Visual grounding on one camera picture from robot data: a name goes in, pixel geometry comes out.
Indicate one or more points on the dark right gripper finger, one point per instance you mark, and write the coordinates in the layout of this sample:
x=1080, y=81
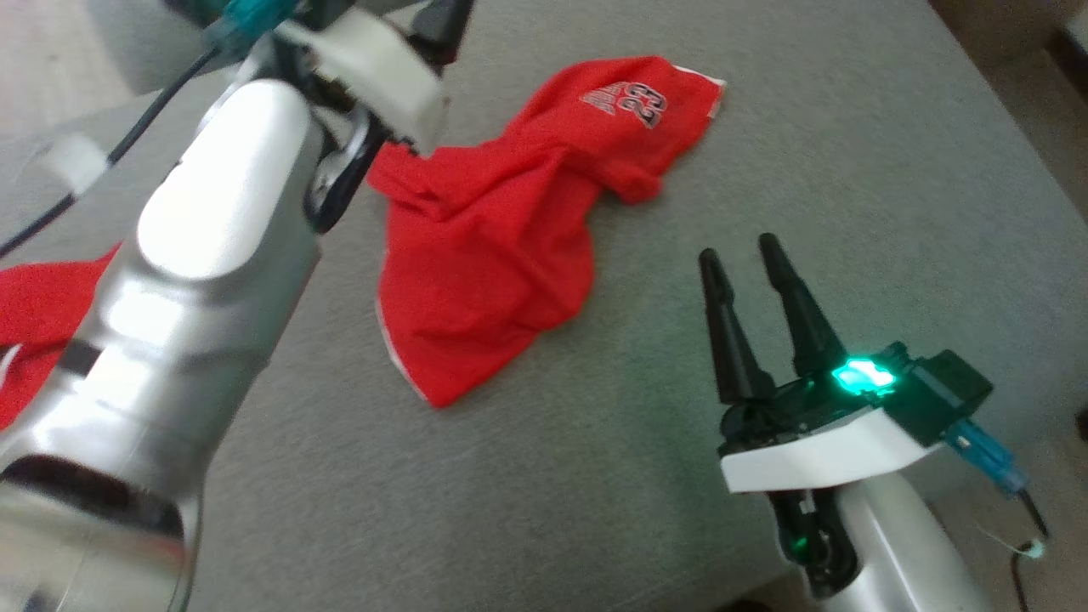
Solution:
x=731, y=340
x=803, y=314

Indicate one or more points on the red shorts with white stripes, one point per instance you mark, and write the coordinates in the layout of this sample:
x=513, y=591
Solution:
x=484, y=255

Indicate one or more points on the grey fabric sofa seat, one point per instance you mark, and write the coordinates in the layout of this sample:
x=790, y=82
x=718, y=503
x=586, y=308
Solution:
x=765, y=170

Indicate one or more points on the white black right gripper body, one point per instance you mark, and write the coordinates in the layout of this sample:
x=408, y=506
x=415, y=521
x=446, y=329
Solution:
x=816, y=455

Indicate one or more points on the red jersey with white sleeves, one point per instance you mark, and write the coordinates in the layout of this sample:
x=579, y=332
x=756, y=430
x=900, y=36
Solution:
x=42, y=297

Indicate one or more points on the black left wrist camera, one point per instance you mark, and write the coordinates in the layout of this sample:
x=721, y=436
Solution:
x=191, y=8

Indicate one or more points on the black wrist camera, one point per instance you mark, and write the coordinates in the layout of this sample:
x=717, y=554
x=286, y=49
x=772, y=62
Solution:
x=939, y=391
x=191, y=8

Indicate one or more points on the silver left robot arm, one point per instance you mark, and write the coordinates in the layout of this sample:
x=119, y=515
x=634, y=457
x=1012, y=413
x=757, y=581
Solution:
x=195, y=255

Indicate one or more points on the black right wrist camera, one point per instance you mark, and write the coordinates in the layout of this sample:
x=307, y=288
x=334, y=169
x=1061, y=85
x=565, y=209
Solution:
x=939, y=391

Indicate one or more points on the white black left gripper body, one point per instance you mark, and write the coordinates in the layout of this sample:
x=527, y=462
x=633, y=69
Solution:
x=382, y=72

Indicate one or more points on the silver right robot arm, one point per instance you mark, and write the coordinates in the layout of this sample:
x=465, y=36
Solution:
x=901, y=552

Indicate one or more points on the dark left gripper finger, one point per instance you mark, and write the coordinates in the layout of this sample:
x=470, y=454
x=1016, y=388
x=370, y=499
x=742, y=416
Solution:
x=444, y=25

